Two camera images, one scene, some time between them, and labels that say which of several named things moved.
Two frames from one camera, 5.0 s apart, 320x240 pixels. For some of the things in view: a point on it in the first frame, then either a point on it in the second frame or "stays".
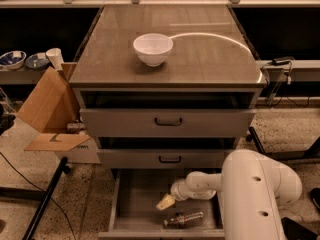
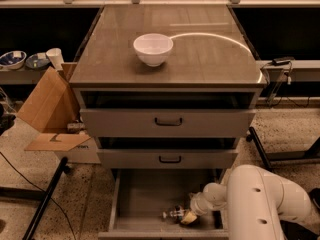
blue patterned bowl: (13, 59) stays
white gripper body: (179, 191) → (197, 205)
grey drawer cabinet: (166, 85) stays
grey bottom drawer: (135, 215) stays
